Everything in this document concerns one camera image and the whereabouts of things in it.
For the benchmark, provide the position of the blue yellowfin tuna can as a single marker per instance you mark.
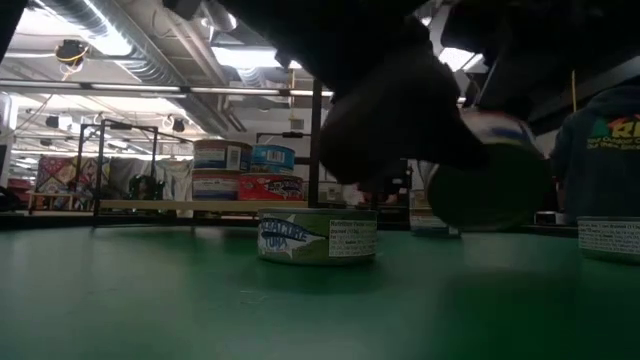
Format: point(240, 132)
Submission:
point(272, 159)

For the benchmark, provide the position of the red albacore tuna can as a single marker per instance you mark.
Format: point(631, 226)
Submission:
point(270, 189)

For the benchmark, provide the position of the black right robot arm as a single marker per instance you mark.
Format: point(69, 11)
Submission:
point(575, 25)

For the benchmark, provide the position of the person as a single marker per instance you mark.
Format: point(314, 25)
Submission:
point(600, 165)

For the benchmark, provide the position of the white hanging cloth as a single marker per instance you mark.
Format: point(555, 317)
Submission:
point(172, 172)

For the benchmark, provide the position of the black background machine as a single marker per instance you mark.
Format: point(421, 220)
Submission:
point(145, 187)

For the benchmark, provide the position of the long tube light fixture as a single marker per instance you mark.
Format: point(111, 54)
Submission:
point(125, 88)

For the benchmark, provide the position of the green table mat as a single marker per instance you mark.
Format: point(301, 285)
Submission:
point(150, 310)

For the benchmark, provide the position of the black background rack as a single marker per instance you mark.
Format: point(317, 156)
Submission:
point(80, 165)

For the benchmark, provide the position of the black yellow ceiling reel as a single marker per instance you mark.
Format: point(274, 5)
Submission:
point(71, 51)

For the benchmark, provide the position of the colourful patchwork quilt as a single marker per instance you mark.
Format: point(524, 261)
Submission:
point(57, 175)

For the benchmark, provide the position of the small wooden table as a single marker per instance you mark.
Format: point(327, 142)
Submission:
point(50, 195)

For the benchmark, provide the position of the round silver vertical duct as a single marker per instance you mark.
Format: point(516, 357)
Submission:
point(220, 12)

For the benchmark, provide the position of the silver ribbed ceiling duct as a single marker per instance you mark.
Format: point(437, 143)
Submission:
point(125, 50)

